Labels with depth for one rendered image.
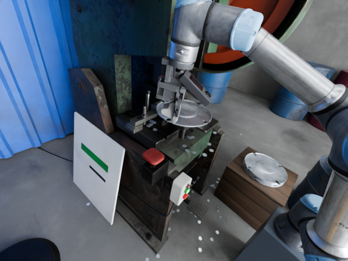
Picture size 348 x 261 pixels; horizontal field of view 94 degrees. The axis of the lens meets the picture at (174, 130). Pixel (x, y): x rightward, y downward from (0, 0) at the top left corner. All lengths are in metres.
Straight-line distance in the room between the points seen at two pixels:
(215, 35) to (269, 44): 0.17
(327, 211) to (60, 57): 1.86
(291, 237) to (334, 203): 0.36
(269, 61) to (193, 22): 0.24
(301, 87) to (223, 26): 0.28
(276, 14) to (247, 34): 0.61
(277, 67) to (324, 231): 0.49
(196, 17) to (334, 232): 0.67
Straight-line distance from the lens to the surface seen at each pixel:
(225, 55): 1.07
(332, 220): 0.67
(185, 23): 0.43
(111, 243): 1.27
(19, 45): 1.70
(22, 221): 1.51
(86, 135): 1.17
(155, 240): 1.23
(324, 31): 3.97
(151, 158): 0.59
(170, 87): 0.48
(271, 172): 1.35
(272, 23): 1.01
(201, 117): 0.84
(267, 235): 0.97
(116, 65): 0.86
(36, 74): 1.76
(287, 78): 0.56
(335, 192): 0.61
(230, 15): 0.42
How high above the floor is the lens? 1.17
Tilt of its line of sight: 34 degrees down
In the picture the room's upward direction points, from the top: 9 degrees clockwise
